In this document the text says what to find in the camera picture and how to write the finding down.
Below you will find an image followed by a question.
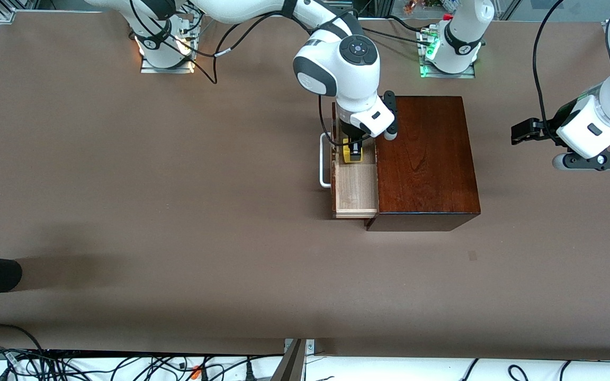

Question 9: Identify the white lower shelf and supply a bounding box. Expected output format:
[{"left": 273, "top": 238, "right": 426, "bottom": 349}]
[{"left": 0, "top": 353, "right": 610, "bottom": 381}]

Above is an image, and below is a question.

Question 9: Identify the black cable on table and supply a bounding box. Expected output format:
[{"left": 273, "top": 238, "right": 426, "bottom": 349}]
[{"left": 361, "top": 16, "right": 435, "bottom": 48}]

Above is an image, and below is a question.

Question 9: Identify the yellow wooden block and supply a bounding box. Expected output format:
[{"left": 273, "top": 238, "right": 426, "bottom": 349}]
[{"left": 343, "top": 139, "right": 364, "bottom": 162}]

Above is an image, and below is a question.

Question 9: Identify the grey metal bracket post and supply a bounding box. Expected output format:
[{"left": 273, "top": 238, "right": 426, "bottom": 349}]
[{"left": 271, "top": 339, "right": 316, "bottom": 381}]

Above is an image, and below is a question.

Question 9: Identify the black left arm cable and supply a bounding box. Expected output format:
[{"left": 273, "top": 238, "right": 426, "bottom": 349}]
[{"left": 533, "top": 0, "right": 565, "bottom": 138}]

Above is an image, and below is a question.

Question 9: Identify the wooden drawer with white handle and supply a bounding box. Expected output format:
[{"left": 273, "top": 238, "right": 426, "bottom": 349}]
[{"left": 320, "top": 102, "right": 380, "bottom": 219}]

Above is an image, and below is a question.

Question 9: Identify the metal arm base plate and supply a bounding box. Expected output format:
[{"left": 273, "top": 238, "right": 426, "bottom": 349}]
[
  {"left": 417, "top": 26, "right": 477, "bottom": 80},
  {"left": 140, "top": 15, "right": 196, "bottom": 75}
]

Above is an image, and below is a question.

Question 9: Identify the dark brown wooden cabinet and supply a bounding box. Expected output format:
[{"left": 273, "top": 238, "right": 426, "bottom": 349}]
[{"left": 364, "top": 96, "right": 482, "bottom": 232}]

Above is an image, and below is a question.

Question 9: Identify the black cable tangle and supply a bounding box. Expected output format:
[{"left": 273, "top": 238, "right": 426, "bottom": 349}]
[{"left": 0, "top": 324, "right": 284, "bottom": 381}]

